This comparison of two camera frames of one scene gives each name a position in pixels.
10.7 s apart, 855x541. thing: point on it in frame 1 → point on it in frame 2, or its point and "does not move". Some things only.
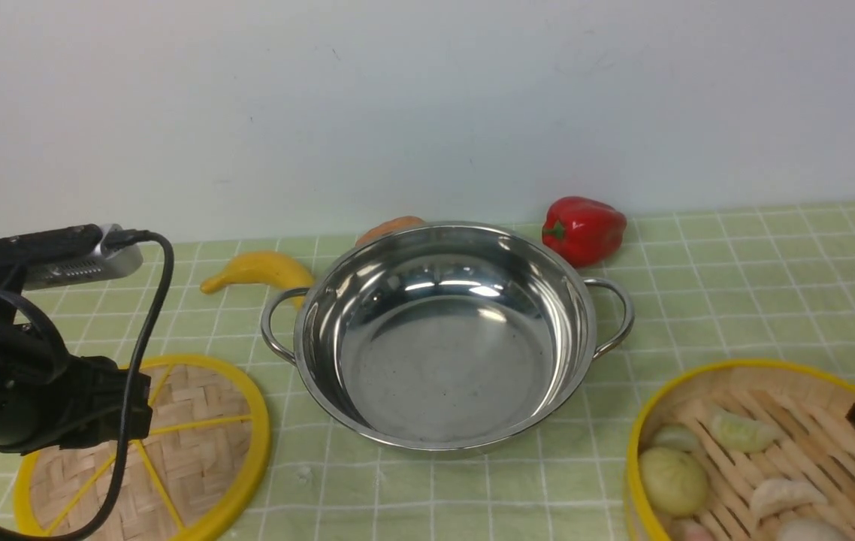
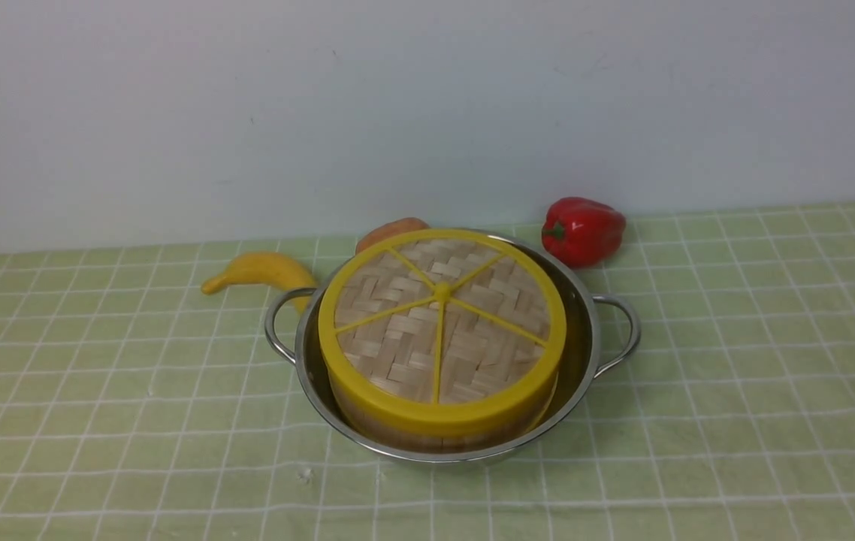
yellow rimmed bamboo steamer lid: [194, 479] → [442, 332]
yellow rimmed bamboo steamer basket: [747, 448] → [448, 442]
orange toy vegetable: [389, 227] does not move
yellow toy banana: [262, 267] does not move
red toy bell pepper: [586, 231] does not move
